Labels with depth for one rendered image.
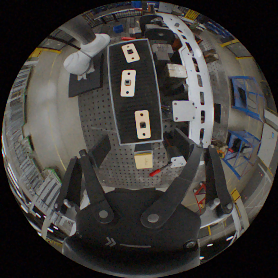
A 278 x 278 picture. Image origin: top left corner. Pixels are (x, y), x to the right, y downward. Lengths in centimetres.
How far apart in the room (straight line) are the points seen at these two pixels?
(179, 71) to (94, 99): 69
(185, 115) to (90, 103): 74
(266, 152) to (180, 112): 804
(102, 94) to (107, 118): 22
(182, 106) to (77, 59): 69
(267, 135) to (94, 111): 847
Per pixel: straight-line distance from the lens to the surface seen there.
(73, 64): 71
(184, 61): 54
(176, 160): 49
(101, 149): 16
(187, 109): 36
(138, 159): 33
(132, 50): 32
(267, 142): 809
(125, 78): 28
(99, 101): 82
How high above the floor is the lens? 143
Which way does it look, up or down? 68 degrees down
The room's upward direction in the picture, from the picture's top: 174 degrees counter-clockwise
